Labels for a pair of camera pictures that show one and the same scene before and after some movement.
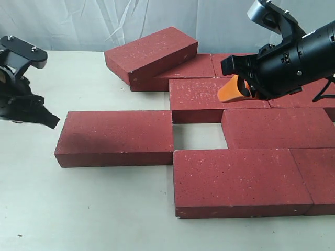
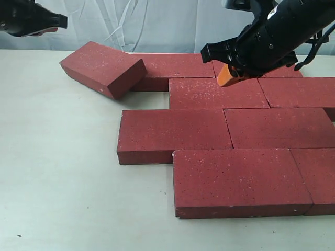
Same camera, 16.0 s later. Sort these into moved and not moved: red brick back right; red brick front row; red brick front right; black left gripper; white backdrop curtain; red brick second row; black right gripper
Moved: black left gripper; black right gripper
Not moved: red brick back right; red brick front row; red brick second row; white backdrop curtain; red brick front right
